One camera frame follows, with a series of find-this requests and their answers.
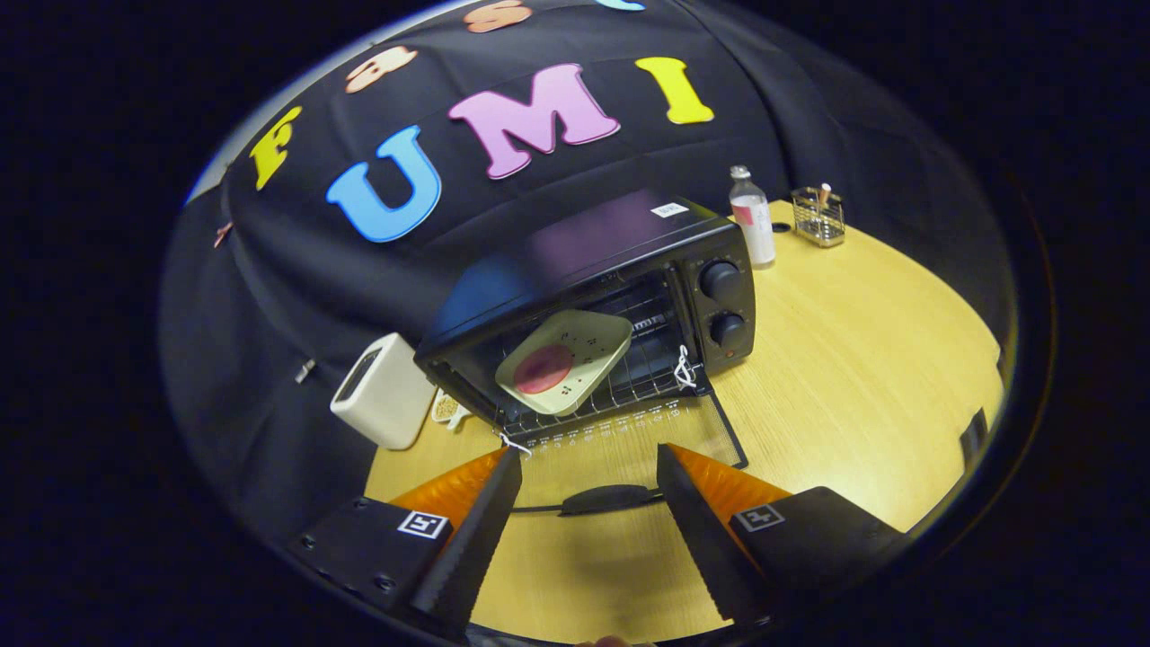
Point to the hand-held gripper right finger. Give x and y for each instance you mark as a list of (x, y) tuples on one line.
[(701, 539)]

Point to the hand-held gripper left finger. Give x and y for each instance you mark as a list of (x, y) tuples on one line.
[(481, 539)]

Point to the pink ham slice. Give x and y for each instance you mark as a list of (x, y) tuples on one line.
[(543, 369)]

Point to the pale cherry print tray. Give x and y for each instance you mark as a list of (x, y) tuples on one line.
[(588, 346)]

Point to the black toaster oven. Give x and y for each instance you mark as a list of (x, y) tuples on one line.
[(575, 252)]

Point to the small dish with brown food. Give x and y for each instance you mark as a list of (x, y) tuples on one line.
[(446, 409)]

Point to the white slot toaster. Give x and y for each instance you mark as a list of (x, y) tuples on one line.
[(386, 395)]

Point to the clear bottle with label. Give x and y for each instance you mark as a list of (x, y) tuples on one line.
[(755, 225)]

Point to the wooden stick utensil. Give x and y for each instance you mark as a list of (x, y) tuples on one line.
[(823, 194)]

